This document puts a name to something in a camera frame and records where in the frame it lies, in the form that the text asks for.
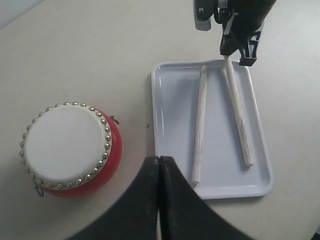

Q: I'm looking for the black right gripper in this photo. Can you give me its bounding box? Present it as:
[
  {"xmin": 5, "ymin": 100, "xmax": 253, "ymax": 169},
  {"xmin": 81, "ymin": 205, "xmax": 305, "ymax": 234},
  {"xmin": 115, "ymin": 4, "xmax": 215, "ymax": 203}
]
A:
[{"xmin": 213, "ymin": 4, "xmax": 265, "ymax": 67}]

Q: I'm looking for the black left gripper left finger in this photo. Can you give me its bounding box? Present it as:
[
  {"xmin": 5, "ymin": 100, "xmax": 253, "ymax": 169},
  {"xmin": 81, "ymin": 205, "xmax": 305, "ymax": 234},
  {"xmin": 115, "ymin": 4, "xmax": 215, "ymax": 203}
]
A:
[{"xmin": 69, "ymin": 156, "xmax": 160, "ymax": 240}]

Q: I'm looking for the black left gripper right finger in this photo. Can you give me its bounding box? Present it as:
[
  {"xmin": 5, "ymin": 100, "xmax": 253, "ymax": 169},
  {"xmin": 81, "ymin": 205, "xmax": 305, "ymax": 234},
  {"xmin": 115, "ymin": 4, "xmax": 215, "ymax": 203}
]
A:
[{"xmin": 159, "ymin": 156, "xmax": 250, "ymax": 240}]

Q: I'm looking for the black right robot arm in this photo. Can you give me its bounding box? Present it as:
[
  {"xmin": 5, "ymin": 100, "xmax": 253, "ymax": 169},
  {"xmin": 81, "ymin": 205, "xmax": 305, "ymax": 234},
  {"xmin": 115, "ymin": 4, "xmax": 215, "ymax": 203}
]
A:
[{"xmin": 213, "ymin": 0, "xmax": 275, "ymax": 67}]

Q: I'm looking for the small red drum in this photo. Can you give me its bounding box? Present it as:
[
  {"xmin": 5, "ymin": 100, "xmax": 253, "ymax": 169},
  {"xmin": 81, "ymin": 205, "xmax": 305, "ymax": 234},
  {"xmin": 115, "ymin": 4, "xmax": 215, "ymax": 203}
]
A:
[{"xmin": 19, "ymin": 101, "xmax": 123, "ymax": 198}]

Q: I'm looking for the white rectangular plastic tray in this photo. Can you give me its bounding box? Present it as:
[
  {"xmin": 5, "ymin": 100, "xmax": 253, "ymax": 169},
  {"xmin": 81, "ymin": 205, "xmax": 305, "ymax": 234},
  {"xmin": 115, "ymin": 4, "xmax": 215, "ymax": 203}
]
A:
[{"xmin": 151, "ymin": 59, "xmax": 274, "ymax": 200}]

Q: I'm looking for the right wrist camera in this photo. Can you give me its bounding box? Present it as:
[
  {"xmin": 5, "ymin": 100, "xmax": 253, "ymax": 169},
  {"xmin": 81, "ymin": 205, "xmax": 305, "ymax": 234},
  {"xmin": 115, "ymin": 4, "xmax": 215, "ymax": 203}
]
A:
[{"xmin": 193, "ymin": 0, "xmax": 218, "ymax": 32}]

